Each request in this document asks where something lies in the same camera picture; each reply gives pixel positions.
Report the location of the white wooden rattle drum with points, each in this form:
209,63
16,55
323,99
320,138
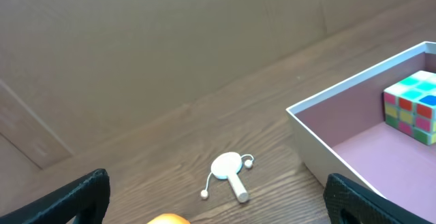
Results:
226,167

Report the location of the multicoloured puzzle cube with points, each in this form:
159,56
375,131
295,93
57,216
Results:
409,106

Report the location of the white box with pink inside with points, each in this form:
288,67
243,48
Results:
342,130

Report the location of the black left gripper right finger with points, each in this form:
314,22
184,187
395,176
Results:
347,202

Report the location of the orange dinosaur figure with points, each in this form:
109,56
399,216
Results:
169,218

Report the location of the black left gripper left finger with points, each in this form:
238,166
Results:
84,200

